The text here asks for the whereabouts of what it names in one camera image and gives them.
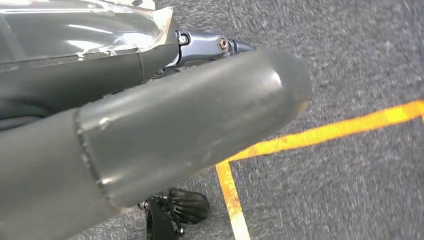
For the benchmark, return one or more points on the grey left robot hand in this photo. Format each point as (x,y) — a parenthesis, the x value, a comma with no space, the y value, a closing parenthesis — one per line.
(149,126)

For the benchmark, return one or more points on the black left robot foot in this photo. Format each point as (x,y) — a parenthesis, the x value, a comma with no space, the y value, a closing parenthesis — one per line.
(188,205)

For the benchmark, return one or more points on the yellow floor tape square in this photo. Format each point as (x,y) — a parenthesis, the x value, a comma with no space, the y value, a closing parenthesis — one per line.
(331,130)

